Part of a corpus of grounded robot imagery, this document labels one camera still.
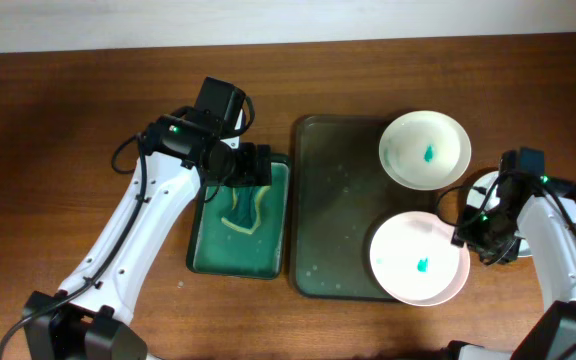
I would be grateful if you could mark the large dark serving tray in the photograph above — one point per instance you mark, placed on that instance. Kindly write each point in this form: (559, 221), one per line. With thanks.
(340, 196)

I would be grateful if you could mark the green yellow scrub sponge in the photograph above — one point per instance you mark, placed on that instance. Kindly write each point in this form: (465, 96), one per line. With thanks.
(245, 213)

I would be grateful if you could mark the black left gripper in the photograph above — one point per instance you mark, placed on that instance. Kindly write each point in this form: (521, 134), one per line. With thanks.
(249, 175)

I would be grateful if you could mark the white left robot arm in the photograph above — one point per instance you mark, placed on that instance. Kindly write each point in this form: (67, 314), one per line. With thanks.
(89, 317)

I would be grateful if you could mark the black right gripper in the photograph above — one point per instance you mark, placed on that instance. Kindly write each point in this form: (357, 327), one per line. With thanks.
(498, 253)

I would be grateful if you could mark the small green water tray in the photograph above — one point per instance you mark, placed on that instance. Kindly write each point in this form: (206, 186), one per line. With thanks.
(218, 250)

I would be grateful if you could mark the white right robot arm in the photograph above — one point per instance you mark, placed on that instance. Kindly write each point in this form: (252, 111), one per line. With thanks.
(540, 212)

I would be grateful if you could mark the white plate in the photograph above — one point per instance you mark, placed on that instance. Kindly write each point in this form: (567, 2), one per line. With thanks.
(412, 258)

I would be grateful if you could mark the white plate far corner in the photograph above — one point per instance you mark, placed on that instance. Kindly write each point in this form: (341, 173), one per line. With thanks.
(424, 150)

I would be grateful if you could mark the grey plate with green stain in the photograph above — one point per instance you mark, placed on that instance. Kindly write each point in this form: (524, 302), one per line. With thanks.
(475, 198)

